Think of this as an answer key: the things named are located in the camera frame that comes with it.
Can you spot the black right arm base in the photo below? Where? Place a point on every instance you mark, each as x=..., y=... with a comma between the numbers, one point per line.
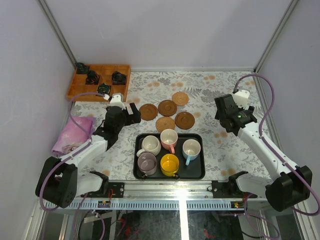
x=226, y=190

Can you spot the black green rolled item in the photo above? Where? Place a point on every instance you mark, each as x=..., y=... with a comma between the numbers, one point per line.
x=104, y=89

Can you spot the black rolled item corner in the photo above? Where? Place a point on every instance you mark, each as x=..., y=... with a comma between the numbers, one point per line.
x=80, y=65

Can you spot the woven rattan coaster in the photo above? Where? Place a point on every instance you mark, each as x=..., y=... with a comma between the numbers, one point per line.
x=180, y=98
x=164, y=123

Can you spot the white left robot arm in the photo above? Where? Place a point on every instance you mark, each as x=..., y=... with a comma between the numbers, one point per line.
x=60, y=182

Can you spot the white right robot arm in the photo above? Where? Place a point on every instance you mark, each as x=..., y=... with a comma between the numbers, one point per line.
x=288, y=183

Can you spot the yellow enamel mug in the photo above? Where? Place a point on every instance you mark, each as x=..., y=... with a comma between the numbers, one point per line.
x=169, y=165

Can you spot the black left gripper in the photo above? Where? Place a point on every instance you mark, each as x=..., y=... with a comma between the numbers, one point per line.
x=128, y=117

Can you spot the left aluminium frame post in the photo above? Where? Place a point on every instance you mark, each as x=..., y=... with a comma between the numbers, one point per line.
x=57, y=31

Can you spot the purple princess print cloth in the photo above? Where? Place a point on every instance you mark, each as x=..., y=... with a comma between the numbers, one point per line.
x=72, y=136

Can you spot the wooden compartment tray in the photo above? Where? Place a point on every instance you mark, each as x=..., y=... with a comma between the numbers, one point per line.
x=80, y=84

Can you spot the right aluminium frame post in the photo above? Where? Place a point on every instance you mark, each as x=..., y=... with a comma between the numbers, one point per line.
x=276, y=34

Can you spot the light blue mug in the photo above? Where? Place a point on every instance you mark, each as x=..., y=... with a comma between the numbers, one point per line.
x=191, y=148

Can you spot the pink mug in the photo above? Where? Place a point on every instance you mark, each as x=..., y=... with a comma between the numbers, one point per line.
x=169, y=139

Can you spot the cream white mug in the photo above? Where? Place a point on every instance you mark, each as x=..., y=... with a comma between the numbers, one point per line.
x=150, y=144

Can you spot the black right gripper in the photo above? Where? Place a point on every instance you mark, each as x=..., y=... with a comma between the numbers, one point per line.
x=250, y=109

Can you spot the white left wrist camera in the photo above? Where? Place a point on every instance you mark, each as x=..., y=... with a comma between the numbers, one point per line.
x=115, y=100

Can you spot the aluminium frame post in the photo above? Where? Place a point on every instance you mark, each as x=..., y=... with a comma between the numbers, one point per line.
x=276, y=34
x=57, y=31

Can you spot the lilac purple mug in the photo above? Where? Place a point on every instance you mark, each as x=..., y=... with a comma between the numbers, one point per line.
x=147, y=164

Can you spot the dark wooden coaster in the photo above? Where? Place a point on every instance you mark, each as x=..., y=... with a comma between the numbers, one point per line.
x=167, y=108
x=184, y=120
x=148, y=112

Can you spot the black rolled item right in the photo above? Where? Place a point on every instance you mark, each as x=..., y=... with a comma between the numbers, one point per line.
x=118, y=78

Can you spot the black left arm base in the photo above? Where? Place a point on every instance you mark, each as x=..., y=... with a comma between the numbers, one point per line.
x=112, y=190

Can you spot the black serving tray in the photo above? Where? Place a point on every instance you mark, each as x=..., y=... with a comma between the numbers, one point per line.
x=196, y=169

